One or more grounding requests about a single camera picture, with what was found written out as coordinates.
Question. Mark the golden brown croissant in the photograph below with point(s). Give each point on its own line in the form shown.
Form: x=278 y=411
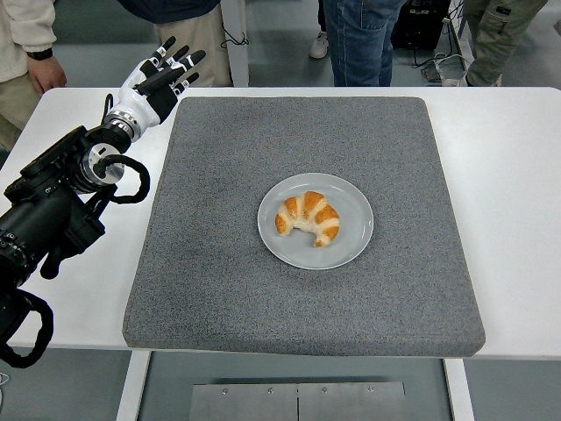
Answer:
x=307 y=210

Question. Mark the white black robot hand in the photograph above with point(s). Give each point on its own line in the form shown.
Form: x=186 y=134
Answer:
x=136 y=94

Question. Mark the grey speckled mat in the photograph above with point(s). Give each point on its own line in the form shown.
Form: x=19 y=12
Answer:
x=263 y=307

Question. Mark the pale grey round plate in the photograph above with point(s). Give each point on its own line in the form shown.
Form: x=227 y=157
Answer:
x=350 y=228

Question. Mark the black computer box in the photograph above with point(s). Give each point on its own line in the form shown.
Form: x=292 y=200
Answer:
x=421 y=26

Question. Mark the white desk frame leg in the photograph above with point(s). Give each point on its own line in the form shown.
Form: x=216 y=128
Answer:
x=458 y=26

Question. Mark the white table leg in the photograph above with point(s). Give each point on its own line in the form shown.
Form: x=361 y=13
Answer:
x=131 y=390
x=459 y=394

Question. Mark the grey metal plate with screws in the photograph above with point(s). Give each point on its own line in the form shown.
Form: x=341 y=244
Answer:
x=298 y=403

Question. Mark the person's hand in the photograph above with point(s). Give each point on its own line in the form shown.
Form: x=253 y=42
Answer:
x=48 y=74

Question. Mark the person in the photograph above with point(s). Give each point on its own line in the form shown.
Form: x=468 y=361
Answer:
x=319 y=46
x=188 y=26
x=495 y=35
x=359 y=44
x=17 y=26

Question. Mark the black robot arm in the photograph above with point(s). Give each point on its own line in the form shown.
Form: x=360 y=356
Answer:
x=39 y=219

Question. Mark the grey floor adapter box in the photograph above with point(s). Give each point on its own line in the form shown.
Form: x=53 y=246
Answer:
x=433 y=71

